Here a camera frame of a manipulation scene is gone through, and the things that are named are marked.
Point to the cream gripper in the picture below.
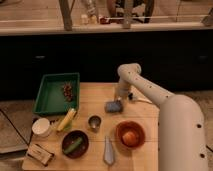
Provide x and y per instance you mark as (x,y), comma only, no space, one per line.
(119,98)

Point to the blue sponge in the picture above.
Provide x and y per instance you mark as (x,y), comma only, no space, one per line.
(113,106)

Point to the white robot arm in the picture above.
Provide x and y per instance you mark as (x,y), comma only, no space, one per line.
(181,132)

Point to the black head dish brush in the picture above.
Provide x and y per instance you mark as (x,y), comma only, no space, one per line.
(132,97)

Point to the orange bowl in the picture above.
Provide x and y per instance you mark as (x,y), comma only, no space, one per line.
(125,126)

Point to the small metal cup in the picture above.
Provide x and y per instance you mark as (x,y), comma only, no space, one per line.
(94,123)

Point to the orange fruit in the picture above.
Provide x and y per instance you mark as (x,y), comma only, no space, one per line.
(129,138)

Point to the bunch of red grapes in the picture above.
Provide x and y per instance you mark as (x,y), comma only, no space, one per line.
(67,92)

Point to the yellow corn cob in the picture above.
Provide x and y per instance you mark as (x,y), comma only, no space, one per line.
(65,122)

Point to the green cucumber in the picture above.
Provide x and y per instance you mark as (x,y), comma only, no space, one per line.
(73,146)

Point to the green plastic tray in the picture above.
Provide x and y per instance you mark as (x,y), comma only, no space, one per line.
(50,99)

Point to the dark brown bowl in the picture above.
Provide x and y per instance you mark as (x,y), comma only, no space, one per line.
(70,138)

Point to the red object on floor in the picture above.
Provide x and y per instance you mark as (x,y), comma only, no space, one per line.
(104,21)

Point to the white ceramic cup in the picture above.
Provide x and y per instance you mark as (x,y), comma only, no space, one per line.
(41,127)

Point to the small white bottle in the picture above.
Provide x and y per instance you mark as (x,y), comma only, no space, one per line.
(84,19)

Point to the wooden table leg right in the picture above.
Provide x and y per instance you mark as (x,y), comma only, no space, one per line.
(127,18)

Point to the wooden table leg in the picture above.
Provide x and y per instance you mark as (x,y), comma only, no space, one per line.
(66,14)
(127,18)

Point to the wooden table leg left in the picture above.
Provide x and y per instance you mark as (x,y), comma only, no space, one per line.
(66,14)

